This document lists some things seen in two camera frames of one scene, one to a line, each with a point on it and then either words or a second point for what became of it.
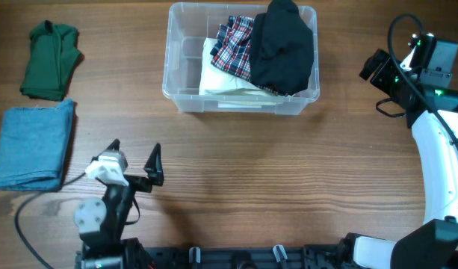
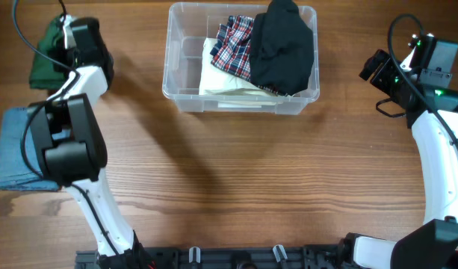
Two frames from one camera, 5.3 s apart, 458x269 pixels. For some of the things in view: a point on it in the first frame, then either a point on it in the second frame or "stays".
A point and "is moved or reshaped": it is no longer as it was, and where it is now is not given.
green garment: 52,54 is moved or reshaped
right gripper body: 388,78 stays
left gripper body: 138,183 -> 69,57
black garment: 282,48 stays
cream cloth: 217,81 stays
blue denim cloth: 32,147 stays
